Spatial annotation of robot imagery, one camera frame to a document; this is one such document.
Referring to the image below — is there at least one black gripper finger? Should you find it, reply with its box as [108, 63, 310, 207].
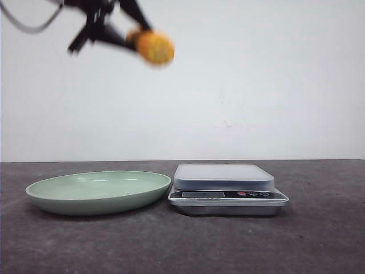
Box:
[96, 24, 137, 52]
[119, 0, 152, 30]

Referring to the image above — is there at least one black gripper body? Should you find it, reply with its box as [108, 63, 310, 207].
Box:
[64, 0, 116, 54]

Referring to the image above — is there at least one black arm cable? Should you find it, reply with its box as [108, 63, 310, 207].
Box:
[0, 0, 64, 33]

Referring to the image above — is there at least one yellow corn cob piece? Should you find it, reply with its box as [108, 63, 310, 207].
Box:
[126, 29, 175, 66]

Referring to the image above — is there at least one silver digital kitchen scale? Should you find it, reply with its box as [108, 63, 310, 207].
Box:
[168, 164, 289, 216]

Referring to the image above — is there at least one light green oval plate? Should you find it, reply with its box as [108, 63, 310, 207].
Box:
[25, 170, 171, 216]

